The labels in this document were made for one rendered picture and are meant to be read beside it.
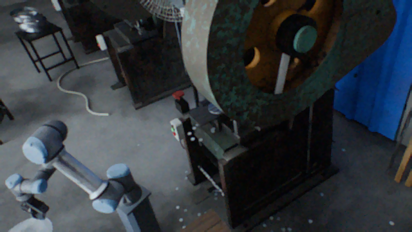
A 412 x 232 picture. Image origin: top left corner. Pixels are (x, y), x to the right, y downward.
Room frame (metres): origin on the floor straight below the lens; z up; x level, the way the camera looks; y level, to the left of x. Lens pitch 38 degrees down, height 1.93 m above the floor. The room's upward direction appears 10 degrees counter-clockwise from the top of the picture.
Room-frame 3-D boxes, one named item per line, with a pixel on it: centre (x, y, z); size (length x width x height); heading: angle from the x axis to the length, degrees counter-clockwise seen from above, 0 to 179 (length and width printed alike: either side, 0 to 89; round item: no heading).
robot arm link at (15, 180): (1.34, 1.06, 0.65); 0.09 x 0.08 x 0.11; 71
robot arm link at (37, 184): (1.32, 0.97, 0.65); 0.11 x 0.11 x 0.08; 71
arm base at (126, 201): (1.29, 0.52, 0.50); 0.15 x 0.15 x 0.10
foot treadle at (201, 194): (1.54, -0.08, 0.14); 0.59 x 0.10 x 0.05; 116
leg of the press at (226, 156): (1.42, -0.44, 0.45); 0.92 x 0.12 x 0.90; 116
